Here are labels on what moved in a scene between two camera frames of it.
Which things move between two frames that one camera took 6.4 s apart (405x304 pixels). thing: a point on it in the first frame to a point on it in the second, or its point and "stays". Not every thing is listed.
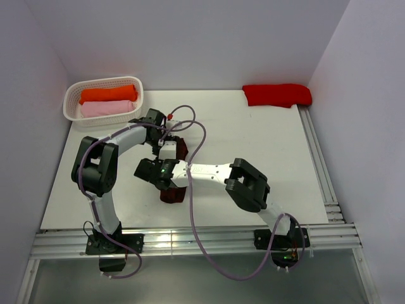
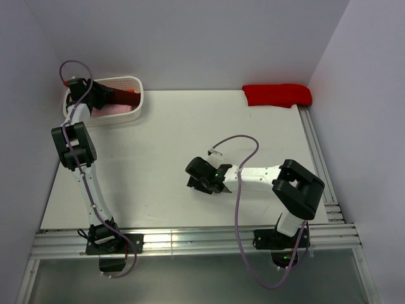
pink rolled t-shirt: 90,109 stays
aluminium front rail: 73,243 stays
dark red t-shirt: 173,194 to 122,97
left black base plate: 98,244 stays
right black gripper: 159,161 to 193,181
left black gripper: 155,151 to 102,91
